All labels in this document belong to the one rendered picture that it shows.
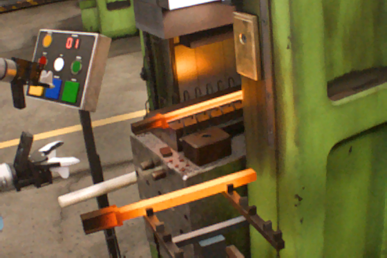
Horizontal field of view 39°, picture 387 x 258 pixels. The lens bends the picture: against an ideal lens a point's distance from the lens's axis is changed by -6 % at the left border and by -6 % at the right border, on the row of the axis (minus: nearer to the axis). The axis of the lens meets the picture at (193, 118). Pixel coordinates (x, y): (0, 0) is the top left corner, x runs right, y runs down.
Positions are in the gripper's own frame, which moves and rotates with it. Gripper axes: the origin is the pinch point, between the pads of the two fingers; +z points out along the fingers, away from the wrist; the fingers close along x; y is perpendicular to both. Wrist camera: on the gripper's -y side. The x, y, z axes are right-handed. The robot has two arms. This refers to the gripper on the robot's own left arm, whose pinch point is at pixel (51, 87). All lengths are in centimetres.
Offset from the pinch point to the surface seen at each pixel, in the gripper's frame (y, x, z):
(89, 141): -17.5, 7.8, 33.9
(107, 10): 105, 296, 322
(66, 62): 10.6, 6.0, 10.3
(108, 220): -29, -67, -34
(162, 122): -3.7, -48.0, 4.9
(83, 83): 4.0, -5.4, 10.3
